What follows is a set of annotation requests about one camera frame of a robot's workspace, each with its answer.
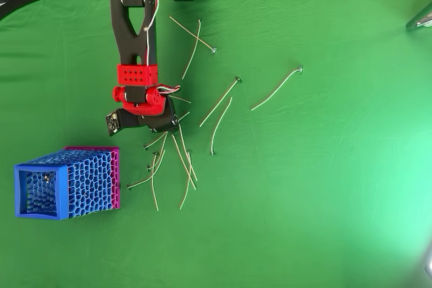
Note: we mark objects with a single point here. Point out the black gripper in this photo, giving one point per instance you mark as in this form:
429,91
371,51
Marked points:
166,121

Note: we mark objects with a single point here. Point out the blue magenta lattice basket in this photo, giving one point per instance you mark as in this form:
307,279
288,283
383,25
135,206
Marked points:
87,180

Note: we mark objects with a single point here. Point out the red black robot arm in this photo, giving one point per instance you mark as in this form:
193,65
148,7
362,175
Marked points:
131,45

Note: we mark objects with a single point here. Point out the green cloth black rim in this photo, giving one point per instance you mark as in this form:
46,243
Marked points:
303,183

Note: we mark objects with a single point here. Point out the chrome stand pole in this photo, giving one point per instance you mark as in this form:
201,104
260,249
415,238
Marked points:
422,20

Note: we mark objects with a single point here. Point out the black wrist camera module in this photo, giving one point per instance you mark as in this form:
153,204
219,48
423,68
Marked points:
113,123

